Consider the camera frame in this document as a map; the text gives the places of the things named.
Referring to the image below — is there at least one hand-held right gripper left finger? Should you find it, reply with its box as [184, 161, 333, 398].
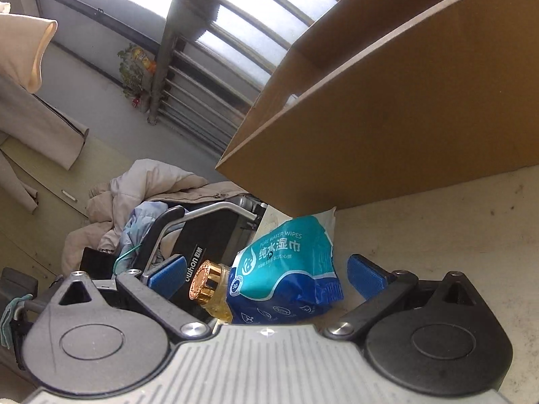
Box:
[55, 255, 210, 340]

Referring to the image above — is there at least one metal window railing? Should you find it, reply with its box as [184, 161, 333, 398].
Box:
[147, 0, 380, 156]

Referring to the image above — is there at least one brown cardboard box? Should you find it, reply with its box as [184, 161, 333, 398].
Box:
[215, 0, 539, 215]

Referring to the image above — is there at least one beige hanging garment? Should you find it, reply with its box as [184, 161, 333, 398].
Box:
[0, 71, 90, 215]

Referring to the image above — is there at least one pile of beige clothes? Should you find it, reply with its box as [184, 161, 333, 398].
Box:
[63, 159, 249, 267]

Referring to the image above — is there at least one green plant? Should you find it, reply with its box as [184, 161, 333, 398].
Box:
[117, 44, 148, 108]

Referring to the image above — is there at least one light blue garment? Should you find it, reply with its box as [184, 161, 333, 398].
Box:
[119, 201, 169, 257]

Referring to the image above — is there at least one peach hanging garment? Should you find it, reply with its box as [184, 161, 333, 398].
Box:
[0, 2, 58, 92]

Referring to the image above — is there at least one yellow packet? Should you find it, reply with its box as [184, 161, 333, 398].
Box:
[132, 46, 157, 73]

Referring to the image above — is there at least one black wheelchair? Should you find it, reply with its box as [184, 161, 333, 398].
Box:
[78, 194, 270, 318]

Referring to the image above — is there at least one green cloth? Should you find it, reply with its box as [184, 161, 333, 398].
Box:
[0, 296, 33, 348]

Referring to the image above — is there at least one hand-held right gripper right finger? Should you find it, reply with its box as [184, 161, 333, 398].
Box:
[323, 254, 481, 340]

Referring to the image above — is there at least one glass jar with gold lid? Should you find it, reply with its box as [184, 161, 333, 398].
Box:
[187, 260, 233, 325]

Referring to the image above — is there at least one blue wet wipes pack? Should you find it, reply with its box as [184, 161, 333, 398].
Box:
[226, 207, 345, 326]

